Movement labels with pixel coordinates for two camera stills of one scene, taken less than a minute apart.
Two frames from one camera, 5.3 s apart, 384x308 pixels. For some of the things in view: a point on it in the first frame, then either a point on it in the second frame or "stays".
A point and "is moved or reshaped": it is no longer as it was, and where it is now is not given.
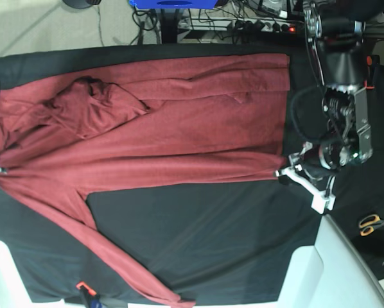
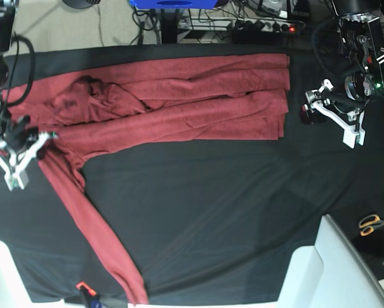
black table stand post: (169, 24) stays
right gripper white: (323, 201) → (354, 133)
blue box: (174, 4) stays
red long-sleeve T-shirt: (54, 131) is moved or reshaped
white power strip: (249, 26) stays
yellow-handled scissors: (369, 222) stays
